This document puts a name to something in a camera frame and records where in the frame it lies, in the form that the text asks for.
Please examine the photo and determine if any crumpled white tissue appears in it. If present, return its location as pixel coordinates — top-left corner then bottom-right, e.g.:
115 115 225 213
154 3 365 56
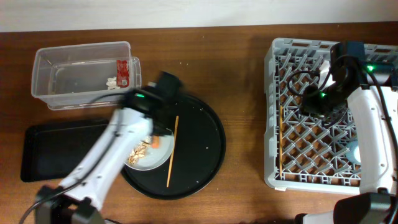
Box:
106 77 119 90

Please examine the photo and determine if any black rectangular tray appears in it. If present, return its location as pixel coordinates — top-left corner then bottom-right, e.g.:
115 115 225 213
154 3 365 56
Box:
20 119 108 182

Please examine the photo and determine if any grey plate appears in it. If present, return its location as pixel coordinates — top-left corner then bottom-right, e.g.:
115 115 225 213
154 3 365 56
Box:
124 133 174 171

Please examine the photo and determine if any red snack wrapper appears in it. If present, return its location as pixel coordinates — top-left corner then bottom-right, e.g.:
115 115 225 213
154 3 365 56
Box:
116 60 129 88

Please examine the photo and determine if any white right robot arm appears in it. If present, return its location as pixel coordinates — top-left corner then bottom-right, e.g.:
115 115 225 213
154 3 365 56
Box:
295 41 397 223

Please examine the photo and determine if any peanut shells and rice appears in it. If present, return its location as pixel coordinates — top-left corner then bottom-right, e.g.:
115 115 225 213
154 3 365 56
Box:
127 136 152 165

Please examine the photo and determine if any clear plastic waste bin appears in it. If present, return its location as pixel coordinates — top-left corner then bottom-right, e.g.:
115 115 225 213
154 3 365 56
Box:
31 41 142 110

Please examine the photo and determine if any light blue cup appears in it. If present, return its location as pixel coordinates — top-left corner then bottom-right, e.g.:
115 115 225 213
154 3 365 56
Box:
345 140 361 165

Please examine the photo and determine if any wooden chopstick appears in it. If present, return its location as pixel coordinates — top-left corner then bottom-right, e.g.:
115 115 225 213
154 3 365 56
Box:
279 105 283 180
166 115 179 188

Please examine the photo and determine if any grey dishwasher rack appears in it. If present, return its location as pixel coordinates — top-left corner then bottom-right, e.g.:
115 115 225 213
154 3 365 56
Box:
264 38 397 195

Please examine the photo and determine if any orange carrot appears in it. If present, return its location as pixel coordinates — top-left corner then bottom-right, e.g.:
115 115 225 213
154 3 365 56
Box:
151 136 160 149

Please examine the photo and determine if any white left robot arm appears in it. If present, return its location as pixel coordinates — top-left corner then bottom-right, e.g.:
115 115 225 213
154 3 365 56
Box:
19 72 182 223

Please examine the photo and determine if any round black serving tray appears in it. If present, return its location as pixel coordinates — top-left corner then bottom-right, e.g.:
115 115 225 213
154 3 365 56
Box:
121 95 226 200

